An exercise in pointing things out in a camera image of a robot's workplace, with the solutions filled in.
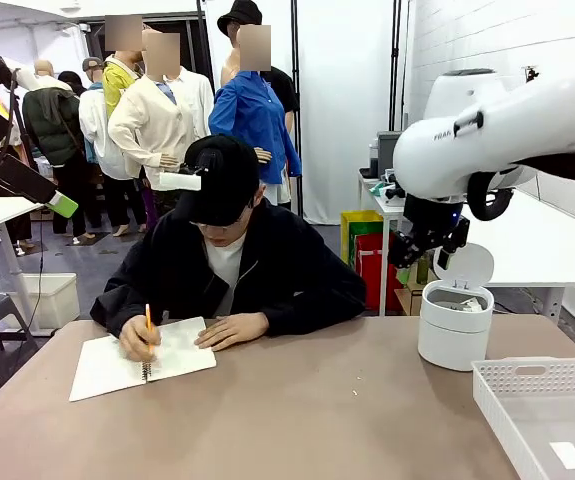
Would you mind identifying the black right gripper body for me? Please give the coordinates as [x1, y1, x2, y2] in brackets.
[400, 192, 462, 247]

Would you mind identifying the orange pencil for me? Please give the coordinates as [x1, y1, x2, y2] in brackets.
[144, 302, 155, 359]

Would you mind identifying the white spiral notebook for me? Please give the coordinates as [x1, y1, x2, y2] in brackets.
[68, 315, 218, 403]

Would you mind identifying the person left forearm black sleeve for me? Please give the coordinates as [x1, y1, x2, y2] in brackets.
[260, 292, 367, 338]

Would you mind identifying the person right forearm black sleeve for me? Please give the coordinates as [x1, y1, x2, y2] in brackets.
[89, 282, 141, 340]

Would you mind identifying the person right hand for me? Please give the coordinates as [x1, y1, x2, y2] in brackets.
[118, 314, 162, 363]

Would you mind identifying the person left hand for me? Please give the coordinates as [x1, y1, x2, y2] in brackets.
[193, 313, 271, 352]

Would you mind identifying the wooden low shelf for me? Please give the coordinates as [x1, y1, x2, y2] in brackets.
[395, 264, 439, 317]

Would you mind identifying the small white side table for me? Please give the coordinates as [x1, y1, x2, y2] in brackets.
[357, 172, 408, 317]

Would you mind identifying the yellow shopping bag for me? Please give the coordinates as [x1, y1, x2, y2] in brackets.
[340, 209, 385, 267]

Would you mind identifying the dark puffer jacket mannequin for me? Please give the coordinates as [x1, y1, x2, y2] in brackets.
[21, 59, 91, 246]

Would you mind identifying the grey box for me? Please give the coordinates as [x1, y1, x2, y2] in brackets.
[376, 130, 404, 177]

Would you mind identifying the large white table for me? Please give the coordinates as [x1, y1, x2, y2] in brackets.
[459, 188, 575, 326]

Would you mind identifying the white round trash can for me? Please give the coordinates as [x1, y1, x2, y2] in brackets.
[417, 241, 496, 373]

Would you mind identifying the white floor bin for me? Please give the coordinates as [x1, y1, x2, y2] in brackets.
[3, 272, 81, 332]

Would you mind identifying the yellow shirt mannequin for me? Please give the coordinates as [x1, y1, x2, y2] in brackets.
[102, 17, 144, 120]

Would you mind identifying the person black jacket torso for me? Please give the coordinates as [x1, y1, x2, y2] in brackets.
[89, 197, 367, 340]

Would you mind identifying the cream cardigan mannequin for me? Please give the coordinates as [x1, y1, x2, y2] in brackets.
[107, 29, 199, 192]

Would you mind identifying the white shirt mannequin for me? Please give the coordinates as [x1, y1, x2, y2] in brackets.
[165, 67, 216, 142]

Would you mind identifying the black baseball cap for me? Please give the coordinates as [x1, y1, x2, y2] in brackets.
[173, 133, 262, 227]

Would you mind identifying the white perforated plastic basket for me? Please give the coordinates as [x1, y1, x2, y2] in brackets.
[471, 356, 575, 480]

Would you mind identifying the blue shirt mannequin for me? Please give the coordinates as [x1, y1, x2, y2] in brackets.
[208, 24, 303, 206]

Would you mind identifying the flat white paper slip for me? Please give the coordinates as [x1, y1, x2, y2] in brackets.
[549, 440, 575, 471]

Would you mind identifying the black bucket hat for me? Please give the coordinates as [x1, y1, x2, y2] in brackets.
[216, 0, 263, 38]

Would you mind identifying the black camera tripod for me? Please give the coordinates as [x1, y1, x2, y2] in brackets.
[5, 74, 43, 174]

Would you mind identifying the black right arm cable sleeve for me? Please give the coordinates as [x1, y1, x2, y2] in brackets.
[465, 153, 575, 222]

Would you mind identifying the white head-mounted camera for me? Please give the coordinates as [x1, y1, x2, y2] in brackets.
[158, 164, 209, 193]

